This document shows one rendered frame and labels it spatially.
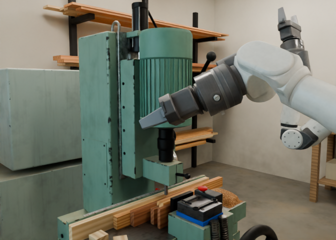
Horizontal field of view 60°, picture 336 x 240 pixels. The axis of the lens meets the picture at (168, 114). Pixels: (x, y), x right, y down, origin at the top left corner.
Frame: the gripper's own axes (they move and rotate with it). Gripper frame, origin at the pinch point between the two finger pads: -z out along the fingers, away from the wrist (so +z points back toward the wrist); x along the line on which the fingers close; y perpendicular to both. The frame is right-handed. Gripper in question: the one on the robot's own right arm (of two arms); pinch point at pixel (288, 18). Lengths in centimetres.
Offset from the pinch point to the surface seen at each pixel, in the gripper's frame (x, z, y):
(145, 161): 49, 55, 35
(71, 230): 78, 73, 31
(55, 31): 16, -86, 229
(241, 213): 19, 75, 18
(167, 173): 48, 59, 24
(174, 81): 53, 32, 13
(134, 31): 57, 10, 28
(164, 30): 58, 17, 11
